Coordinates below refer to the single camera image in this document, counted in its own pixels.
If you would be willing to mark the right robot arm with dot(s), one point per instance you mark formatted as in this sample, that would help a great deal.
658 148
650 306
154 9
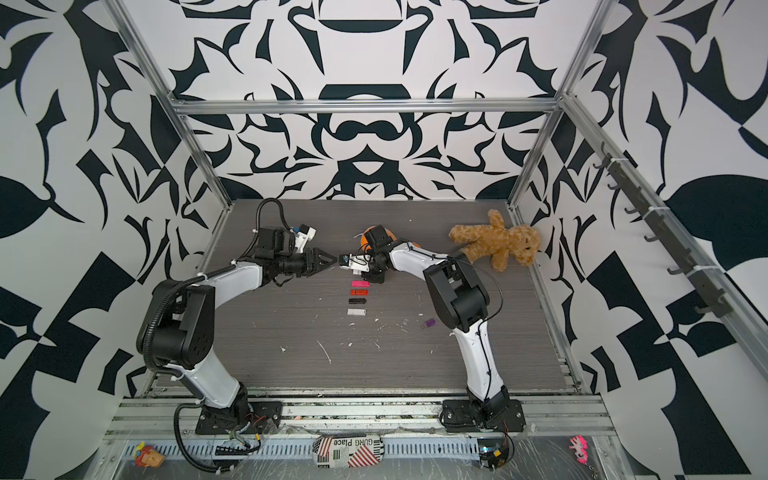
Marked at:
460 300

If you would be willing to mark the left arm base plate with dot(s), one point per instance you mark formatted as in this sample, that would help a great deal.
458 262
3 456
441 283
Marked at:
260 417

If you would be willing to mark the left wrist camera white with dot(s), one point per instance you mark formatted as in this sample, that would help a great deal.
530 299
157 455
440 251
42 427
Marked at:
303 234

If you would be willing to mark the pink toy figure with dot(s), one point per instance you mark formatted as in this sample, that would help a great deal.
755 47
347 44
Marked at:
579 447

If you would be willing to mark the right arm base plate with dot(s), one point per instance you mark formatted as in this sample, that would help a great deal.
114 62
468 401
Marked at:
459 416

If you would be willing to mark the orange plush whale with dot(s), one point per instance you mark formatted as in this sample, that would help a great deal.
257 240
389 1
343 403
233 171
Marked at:
377 237

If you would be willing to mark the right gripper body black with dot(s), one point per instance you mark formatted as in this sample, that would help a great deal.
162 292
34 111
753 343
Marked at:
374 272

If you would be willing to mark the black wall hook rack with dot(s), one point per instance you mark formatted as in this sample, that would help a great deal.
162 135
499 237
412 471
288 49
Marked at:
669 232

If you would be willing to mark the red yellow toy figure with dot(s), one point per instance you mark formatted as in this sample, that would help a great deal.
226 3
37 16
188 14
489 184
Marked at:
147 456

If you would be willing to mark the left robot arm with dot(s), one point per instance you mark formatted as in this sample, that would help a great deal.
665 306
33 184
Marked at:
177 334

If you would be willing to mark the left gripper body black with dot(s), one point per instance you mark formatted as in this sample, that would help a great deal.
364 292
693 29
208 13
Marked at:
298 265

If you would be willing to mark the small electronics board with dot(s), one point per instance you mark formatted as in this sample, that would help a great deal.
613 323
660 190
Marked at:
494 453

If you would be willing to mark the brown teddy bear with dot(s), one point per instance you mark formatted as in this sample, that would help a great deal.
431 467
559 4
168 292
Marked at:
497 242

